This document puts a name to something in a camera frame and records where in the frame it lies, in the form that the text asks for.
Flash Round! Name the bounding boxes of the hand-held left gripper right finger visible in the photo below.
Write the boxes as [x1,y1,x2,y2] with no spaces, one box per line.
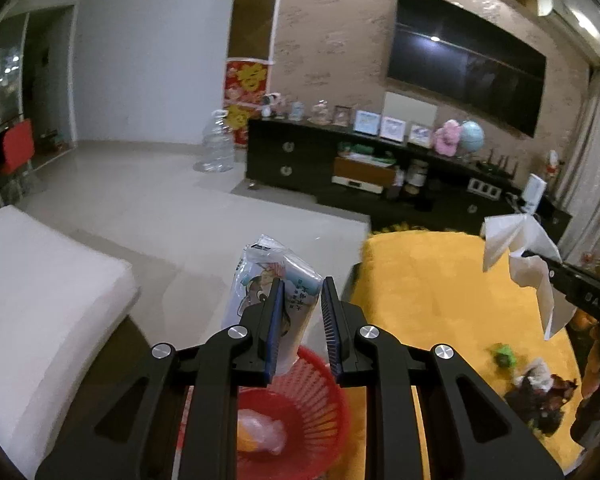
[320,276,566,480]

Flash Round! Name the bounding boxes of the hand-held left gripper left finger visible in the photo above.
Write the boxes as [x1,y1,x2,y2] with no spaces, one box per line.
[35,276,286,480]

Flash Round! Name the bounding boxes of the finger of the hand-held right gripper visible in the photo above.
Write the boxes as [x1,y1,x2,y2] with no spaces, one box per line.
[521,248,566,273]

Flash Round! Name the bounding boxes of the printed tissue packet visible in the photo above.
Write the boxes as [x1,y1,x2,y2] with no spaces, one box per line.
[222,234,323,378]

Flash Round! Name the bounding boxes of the red plastic basket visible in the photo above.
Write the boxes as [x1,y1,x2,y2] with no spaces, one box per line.
[180,345,352,480]

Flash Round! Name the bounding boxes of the sponge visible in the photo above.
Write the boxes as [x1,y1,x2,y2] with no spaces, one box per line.
[505,372,581,436]

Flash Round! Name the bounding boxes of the person's right hand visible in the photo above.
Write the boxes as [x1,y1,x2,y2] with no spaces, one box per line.
[580,330,600,403]

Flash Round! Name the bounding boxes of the white standing device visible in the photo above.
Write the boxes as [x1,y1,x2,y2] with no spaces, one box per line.
[522,173,547,208]

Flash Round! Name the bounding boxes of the white power strip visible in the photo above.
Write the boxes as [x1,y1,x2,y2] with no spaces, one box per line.
[469,178,502,197]

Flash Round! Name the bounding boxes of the black wifi router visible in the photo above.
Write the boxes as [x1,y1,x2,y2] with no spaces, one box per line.
[475,152,518,178]

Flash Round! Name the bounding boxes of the green snack wrapper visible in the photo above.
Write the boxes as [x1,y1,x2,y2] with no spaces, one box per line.
[490,342,518,368]

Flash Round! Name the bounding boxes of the yellow tablecloth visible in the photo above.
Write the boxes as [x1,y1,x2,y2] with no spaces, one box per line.
[347,230,583,480]

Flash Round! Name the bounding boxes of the light blue globe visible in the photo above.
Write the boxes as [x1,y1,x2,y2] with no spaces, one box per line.
[460,120,485,153]

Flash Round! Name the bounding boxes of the tall printed jar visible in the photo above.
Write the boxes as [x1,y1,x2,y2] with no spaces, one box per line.
[410,159,428,193]

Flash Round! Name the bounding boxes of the pink plush toy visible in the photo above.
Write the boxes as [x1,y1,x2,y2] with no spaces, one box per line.
[432,119,463,155]

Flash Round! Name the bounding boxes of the white set-top box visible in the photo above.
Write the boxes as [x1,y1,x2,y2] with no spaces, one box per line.
[331,176,383,193]

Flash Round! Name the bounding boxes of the brown box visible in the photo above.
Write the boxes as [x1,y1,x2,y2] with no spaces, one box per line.
[332,156,396,186]

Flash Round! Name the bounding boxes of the black television cabinet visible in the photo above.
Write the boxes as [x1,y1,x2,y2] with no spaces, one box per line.
[245,117,573,248]

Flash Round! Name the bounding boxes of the green flat box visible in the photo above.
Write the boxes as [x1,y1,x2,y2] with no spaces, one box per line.
[337,144,398,167]

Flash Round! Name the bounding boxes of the clear water jug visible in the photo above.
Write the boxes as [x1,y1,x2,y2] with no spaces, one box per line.
[194,108,238,173]

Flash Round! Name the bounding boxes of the white sofa cushion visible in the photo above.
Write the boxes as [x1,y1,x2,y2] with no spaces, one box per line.
[0,205,141,480]

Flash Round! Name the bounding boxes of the red chair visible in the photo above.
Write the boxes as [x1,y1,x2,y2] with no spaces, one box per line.
[0,119,36,176]

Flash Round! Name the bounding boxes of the white-blue picture frame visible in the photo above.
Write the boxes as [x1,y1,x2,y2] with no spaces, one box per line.
[409,122,433,148]

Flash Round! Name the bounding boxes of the pink picture frame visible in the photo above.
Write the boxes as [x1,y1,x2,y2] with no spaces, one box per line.
[380,116,407,143]

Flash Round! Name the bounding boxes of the white wall panel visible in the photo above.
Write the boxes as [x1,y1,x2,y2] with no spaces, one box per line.
[382,91,438,128]

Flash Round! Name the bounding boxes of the black wall television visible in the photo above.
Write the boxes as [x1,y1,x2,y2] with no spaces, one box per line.
[384,0,548,139]

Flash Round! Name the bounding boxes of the blue picture frame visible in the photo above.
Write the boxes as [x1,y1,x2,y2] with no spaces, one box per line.
[354,110,381,136]

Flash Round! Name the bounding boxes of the red festive wall poster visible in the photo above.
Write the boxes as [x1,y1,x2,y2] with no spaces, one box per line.
[222,57,273,147]

